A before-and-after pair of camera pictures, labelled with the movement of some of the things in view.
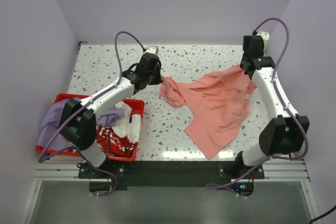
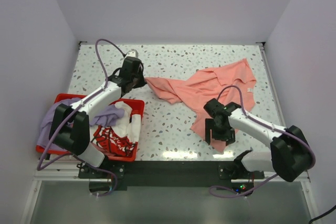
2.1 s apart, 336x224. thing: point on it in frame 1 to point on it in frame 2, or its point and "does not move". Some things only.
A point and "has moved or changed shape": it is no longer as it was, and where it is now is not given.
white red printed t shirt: x=120 y=139 does not move
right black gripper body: x=243 y=58 to x=221 y=132
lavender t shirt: x=51 y=120 does not move
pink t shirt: x=219 y=104 has moved or changed shape
